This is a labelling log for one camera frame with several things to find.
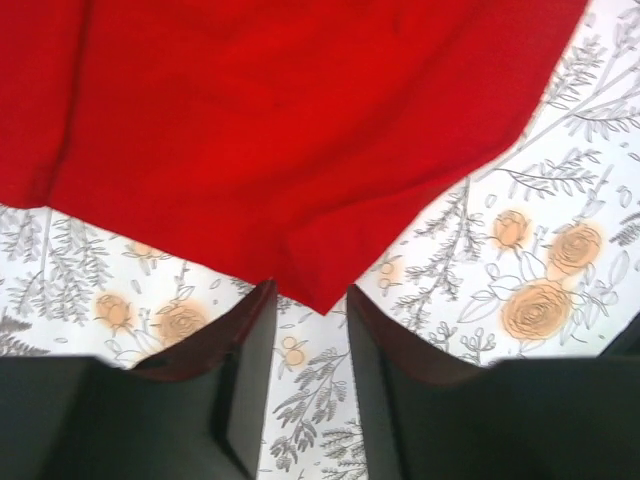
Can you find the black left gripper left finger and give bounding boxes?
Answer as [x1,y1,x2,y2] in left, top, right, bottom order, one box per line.
[1,281,277,479]

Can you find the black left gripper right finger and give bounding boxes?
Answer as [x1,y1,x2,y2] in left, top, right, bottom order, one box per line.
[347,287,639,479]

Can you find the bright red t shirt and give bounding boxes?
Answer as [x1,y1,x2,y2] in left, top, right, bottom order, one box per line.
[1,0,587,313]

